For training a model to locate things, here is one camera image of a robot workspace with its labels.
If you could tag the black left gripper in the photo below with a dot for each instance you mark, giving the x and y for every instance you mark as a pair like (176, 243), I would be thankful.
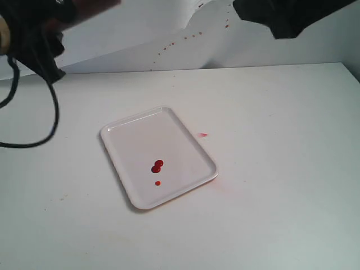
(24, 37)

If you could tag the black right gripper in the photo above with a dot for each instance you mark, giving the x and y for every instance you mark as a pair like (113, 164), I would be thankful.
(286, 19)

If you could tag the red sauce squeeze bottle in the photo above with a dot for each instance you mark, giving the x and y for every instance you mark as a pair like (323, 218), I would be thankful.
(95, 11)

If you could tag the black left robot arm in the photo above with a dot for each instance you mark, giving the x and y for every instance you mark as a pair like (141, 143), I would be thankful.
(26, 38)

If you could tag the white rectangular tray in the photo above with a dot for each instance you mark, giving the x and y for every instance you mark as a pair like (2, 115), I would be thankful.
(134, 143)

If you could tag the red sauce drops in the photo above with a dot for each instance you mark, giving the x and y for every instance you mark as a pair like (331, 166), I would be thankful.
(156, 169)

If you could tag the white paper backdrop sheet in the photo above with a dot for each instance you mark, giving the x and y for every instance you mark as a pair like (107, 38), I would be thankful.
(177, 35)

